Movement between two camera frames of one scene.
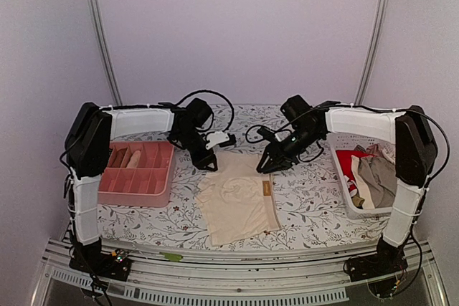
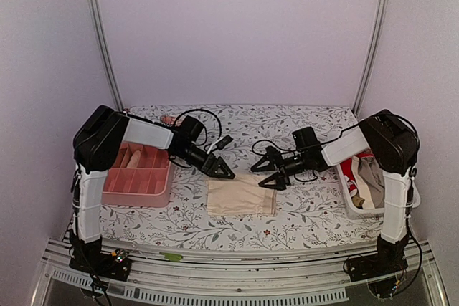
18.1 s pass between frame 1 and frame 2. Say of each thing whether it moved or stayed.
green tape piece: stayed
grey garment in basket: stayed
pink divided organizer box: stayed
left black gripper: moved
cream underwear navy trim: stayed
